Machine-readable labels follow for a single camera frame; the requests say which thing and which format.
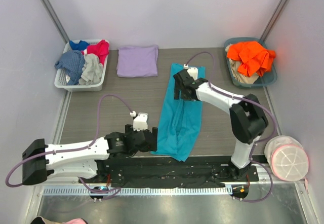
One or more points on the white plastic basket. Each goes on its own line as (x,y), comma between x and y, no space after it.
(62,78)

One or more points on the orange t shirt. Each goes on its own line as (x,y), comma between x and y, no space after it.
(265,58)

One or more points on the slotted cable duct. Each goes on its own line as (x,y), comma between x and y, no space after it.
(82,191)

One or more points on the right aluminium corner post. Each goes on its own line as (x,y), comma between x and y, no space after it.
(273,19)

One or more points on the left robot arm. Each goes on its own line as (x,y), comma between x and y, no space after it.
(84,159)

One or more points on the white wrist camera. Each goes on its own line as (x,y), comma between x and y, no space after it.
(139,121)
(192,71)

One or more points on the aluminium corner post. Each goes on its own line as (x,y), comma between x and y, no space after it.
(55,19)
(273,19)

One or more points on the teal plastic basket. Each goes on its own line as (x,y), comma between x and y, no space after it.
(268,79)

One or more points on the teal t shirt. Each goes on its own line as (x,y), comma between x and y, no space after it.
(179,124)

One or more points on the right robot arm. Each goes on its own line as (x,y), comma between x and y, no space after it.
(248,120)

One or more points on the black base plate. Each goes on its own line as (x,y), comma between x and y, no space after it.
(168,173)

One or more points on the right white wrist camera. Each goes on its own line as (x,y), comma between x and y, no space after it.
(192,71)

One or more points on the red t shirt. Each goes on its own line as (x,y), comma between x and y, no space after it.
(101,50)

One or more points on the folded lavender t shirt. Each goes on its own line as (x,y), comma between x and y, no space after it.
(137,62)

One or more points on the blue checked shirt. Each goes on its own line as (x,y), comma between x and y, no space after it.
(72,62)

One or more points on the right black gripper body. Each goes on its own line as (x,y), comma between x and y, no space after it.
(178,81)

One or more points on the left aluminium corner post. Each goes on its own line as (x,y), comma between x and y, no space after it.
(55,19)

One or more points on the white round mesh hamper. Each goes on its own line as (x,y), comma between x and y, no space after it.
(287,158)

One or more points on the royal blue t shirt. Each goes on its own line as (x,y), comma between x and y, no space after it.
(79,46)

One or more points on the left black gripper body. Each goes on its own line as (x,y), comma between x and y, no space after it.
(153,139)

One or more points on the aluminium frame rails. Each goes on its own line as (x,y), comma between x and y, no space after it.
(60,181)

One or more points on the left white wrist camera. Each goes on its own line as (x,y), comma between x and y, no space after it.
(139,121)

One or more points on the beige garment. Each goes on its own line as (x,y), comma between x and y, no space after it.
(243,63)

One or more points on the grey t shirt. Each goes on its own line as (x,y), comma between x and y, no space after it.
(92,70)

